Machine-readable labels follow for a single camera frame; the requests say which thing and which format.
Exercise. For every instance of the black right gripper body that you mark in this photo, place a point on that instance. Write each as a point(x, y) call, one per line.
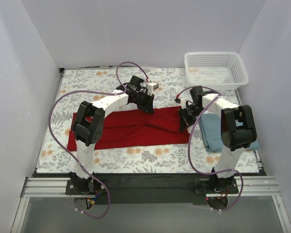
point(185, 116)

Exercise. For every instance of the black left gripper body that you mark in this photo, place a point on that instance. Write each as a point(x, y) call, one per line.
point(145, 102)

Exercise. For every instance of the red t shirt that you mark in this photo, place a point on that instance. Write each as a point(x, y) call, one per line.
point(137, 128)

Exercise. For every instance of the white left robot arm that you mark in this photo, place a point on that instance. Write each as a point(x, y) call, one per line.
point(89, 122)

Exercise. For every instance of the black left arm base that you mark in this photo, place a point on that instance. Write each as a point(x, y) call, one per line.
point(87, 188)

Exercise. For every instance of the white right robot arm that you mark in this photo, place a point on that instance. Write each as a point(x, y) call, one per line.
point(237, 132)

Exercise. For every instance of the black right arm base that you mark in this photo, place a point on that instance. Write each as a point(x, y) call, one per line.
point(214, 185)

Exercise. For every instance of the folded blue t shirt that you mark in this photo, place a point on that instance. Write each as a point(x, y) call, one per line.
point(210, 126)

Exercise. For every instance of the floral patterned table mat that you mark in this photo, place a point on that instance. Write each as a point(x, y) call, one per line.
point(89, 85)

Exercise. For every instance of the white plastic basket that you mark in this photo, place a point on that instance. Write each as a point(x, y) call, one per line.
point(217, 70)

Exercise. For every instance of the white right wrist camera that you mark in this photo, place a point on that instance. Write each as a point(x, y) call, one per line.
point(182, 102)

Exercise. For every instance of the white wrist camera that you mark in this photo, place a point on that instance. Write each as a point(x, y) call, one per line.
point(182, 102)
point(151, 87)

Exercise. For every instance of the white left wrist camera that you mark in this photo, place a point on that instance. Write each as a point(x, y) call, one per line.
point(151, 87)

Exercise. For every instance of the aluminium mounting rail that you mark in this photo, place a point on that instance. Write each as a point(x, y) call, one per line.
point(56, 187)

